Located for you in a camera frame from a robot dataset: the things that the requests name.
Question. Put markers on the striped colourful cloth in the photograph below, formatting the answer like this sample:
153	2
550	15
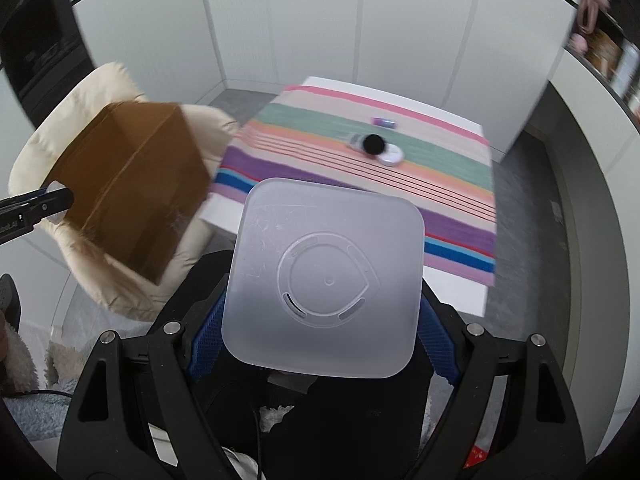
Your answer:
440	195

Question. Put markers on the wall shelf with items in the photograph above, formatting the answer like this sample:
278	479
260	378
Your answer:
615	55

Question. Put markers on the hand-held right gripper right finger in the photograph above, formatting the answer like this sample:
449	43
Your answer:
440	347

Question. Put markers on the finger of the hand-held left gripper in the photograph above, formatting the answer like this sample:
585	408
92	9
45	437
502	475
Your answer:
47	202

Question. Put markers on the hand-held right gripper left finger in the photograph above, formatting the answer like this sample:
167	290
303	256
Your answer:
206	345

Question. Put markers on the bottle with black cap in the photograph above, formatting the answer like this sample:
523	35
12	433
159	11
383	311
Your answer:
372	144

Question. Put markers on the fluffy cream blanket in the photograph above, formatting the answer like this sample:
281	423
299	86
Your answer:
30	420

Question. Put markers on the pink plush toy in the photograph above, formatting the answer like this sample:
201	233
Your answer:
590	5

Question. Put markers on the white wall socket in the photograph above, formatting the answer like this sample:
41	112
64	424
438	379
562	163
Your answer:
556	208

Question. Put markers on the brown cardboard box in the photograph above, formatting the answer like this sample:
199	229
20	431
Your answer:
135	180

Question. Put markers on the dark wall cabinet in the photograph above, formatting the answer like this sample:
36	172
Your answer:
40	60

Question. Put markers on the round white tin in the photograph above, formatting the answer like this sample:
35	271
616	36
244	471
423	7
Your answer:
392	157

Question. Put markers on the cream padded chair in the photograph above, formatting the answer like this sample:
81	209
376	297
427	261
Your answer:
115	85

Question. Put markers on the translucent plastic container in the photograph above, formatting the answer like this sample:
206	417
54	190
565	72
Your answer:
325	270

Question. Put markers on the small purple tube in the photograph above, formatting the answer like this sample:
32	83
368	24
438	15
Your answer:
384	122

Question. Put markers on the person's black pants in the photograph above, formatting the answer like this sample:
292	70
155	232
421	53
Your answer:
350	435

